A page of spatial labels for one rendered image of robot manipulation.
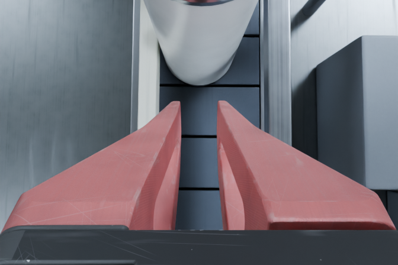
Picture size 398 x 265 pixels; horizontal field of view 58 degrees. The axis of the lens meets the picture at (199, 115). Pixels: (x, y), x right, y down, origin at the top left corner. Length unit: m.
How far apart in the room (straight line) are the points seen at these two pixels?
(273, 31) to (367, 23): 0.18
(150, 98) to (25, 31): 0.17
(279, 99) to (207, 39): 0.06
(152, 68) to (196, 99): 0.05
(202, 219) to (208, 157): 0.04
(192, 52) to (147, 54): 0.07
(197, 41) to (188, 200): 0.14
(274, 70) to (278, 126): 0.03
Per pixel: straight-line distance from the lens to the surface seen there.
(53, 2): 0.36
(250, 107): 0.27
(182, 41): 0.16
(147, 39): 0.24
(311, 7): 0.33
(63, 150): 0.34
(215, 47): 0.17
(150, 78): 0.24
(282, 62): 0.19
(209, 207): 0.27
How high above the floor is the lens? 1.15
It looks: 85 degrees down
